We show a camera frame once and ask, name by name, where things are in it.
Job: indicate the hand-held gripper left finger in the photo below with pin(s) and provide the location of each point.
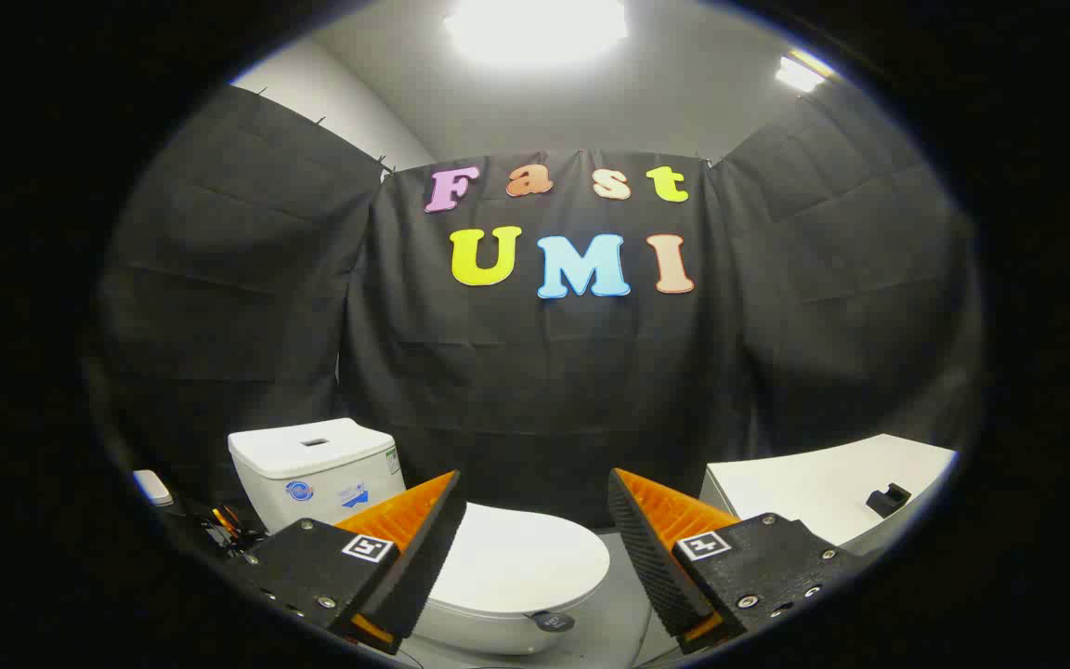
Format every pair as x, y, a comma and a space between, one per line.
424, 567

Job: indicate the black backdrop cloth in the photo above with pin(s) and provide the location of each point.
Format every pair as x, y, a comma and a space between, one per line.
544, 390

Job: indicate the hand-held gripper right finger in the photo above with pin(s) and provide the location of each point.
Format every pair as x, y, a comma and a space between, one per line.
651, 557

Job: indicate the large ceiling light panel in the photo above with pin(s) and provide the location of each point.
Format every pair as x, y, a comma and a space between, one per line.
535, 28

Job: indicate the small white object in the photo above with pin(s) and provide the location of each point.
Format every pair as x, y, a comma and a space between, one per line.
152, 486

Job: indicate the black holder block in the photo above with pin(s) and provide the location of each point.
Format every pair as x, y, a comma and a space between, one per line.
888, 500

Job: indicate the white cabinet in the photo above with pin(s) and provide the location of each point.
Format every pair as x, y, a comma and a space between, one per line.
804, 492

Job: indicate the small ceiling light panel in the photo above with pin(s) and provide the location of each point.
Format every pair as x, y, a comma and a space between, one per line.
800, 74

